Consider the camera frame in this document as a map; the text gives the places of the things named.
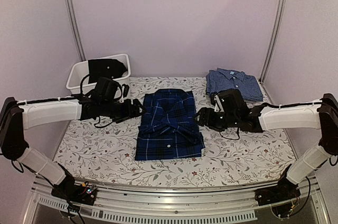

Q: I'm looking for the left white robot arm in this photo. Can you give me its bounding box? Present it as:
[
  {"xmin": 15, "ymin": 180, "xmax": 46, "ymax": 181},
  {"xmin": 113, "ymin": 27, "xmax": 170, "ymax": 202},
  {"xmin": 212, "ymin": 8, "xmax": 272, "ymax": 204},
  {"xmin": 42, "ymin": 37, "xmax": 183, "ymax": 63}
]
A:
[{"xmin": 1, "ymin": 96, "xmax": 146, "ymax": 200}]

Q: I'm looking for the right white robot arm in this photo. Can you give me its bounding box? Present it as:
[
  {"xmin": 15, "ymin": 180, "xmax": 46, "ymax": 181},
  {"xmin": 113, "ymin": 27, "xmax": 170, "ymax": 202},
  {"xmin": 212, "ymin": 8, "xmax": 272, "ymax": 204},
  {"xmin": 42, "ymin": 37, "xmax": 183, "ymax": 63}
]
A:
[{"xmin": 194, "ymin": 90, "xmax": 337, "ymax": 201}]

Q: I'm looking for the floral patterned table mat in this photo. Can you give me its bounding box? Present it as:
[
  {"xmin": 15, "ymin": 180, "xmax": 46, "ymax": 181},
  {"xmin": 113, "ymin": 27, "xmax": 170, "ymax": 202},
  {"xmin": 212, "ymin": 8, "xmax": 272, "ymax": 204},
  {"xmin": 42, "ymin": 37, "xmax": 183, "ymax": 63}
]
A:
[{"xmin": 51, "ymin": 77, "xmax": 301, "ymax": 188}]

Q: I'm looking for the right aluminium frame post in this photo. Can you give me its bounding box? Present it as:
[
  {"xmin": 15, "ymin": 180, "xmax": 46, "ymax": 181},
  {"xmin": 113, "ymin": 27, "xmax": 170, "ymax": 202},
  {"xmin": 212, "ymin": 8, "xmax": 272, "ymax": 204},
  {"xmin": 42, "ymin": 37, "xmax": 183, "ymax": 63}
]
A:
[{"xmin": 259, "ymin": 0, "xmax": 286, "ymax": 85}]

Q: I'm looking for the aluminium frame post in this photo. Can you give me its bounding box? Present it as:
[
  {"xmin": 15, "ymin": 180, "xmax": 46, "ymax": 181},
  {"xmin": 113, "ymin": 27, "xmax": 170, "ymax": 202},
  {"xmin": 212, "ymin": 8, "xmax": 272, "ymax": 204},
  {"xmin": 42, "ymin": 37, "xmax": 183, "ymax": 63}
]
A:
[
  {"xmin": 259, "ymin": 0, "xmax": 286, "ymax": 85},
  {"xmin": 65, "ymin": 0, "xmax": 86, "ymax": 62}
]

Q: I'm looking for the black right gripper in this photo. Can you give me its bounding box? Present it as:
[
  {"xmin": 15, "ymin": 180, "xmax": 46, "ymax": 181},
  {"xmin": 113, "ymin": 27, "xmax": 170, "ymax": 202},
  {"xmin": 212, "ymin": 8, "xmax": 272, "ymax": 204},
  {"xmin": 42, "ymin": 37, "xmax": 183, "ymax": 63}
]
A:
[{"xmin": 192, "ymin": 108, "xmax": 239, "ymax": 133}]

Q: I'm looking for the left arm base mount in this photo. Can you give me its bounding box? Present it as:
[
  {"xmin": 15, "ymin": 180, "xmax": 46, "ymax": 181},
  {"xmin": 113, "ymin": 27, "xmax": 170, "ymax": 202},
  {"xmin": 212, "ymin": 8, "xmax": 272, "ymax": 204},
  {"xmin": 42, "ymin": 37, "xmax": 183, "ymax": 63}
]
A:
[{"xmin": 51, "ymin": 180, "xmax": 97, "ymax": 206}]

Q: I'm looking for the black shirt in bin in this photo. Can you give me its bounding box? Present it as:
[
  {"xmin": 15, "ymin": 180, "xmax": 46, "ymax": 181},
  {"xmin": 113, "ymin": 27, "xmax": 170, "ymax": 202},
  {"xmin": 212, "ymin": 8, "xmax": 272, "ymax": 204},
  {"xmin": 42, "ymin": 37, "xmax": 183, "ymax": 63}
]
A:
[{"xmin": 88, "ymin": 59, "xmax": 127, "ymax": 83}]

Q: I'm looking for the left aluminium frame post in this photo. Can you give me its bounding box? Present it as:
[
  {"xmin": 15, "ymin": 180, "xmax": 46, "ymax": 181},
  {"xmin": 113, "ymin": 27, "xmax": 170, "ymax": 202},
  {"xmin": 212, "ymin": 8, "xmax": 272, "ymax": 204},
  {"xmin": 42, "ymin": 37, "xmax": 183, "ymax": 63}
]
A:
[{"xmin": 65, "ymin": 0, "xmax": 86, "ymax": 62}]

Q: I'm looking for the dark blue plaid shirt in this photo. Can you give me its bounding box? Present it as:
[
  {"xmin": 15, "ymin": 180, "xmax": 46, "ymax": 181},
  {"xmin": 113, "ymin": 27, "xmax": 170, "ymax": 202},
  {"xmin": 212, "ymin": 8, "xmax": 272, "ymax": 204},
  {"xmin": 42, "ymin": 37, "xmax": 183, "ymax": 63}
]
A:
[{"xmin": 135, "ymin": 89, "xmax": 205, "ymax": 161}]

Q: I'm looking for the white plastic bin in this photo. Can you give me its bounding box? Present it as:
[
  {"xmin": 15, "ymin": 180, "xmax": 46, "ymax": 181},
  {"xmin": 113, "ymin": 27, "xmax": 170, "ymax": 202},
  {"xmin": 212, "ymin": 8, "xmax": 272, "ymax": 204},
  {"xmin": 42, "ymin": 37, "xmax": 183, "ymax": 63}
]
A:
[{"xmin": 66, "ymin": 53, "xmax": 131, "ymax": 94}]

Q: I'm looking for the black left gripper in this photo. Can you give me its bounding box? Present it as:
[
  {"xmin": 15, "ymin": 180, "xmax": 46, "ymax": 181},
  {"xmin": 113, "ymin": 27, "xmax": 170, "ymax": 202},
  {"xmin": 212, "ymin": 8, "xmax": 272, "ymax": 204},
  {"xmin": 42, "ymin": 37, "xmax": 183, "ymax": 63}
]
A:
[{"xmin": 100, "ymin": 99, "xmax": 147, "ymax": 124}]

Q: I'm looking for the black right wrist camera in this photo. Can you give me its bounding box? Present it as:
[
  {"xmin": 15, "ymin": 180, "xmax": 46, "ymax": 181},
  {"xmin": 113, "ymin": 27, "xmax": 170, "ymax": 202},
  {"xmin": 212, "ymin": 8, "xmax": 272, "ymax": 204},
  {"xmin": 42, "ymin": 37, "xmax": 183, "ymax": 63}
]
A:
[{"xmin": 214, "ymin": 89, "xmax": 249, "ymax": 114}]

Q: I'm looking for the folded blue gingham shirt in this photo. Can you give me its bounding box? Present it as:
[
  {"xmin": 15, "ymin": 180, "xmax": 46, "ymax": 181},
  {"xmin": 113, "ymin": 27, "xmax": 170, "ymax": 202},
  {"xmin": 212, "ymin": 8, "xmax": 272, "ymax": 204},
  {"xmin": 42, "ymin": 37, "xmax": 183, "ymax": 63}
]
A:
[{"xmin": 206, "ymin": 68, "xmax": 264, "ymax": 102}]

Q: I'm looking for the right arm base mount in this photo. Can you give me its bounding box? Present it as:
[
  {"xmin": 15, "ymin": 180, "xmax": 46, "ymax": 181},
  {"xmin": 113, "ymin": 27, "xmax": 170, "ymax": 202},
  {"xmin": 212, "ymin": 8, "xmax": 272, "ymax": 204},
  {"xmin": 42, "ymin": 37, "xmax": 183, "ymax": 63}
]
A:
[{"xmin": 255, "ymin": 183, "xmax": 301, "ymax": 219}]

